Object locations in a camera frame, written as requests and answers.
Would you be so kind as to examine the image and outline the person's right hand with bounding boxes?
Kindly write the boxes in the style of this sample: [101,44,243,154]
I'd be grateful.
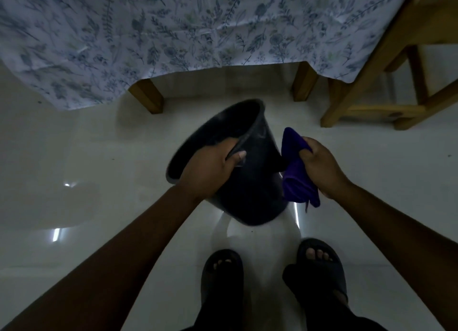
[298,137,353,200]

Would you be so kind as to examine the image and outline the person's left hand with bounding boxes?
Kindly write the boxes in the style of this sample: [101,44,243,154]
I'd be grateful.
[178,138,247,201]

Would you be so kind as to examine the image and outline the black plastic bucket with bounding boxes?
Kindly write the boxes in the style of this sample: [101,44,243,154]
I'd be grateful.
[166,98,291,226]

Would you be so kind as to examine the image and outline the purple cleaning cloth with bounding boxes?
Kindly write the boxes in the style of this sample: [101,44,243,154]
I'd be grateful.
[280,127,321,209]

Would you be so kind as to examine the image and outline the person's right forearm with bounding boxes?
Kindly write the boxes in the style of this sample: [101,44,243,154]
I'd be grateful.
[331,181,458,331]

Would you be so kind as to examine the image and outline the person's left forearm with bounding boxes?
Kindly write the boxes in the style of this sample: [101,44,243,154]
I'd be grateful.
[0,183,203,331]

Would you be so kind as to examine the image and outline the person's right black sandal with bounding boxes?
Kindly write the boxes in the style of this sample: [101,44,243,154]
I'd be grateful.
[282,238,349,306]

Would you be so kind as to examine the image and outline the person's black sandal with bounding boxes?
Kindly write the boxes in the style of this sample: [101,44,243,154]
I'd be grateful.
[282,238,349,306]
[200,249,245,317]

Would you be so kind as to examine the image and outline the wooden chair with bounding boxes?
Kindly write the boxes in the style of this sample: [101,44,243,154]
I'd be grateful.
[320,0,458,131]

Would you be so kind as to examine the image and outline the person's left black sandal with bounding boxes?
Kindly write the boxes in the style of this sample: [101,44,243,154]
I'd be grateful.
[200,249,245,317]

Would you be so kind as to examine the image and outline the floral white tablecloth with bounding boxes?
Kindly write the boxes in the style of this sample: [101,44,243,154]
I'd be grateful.
[0,0,416,111]

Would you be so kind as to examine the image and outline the person's black trousers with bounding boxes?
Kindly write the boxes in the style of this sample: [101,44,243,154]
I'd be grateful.
[181,291,389,331]

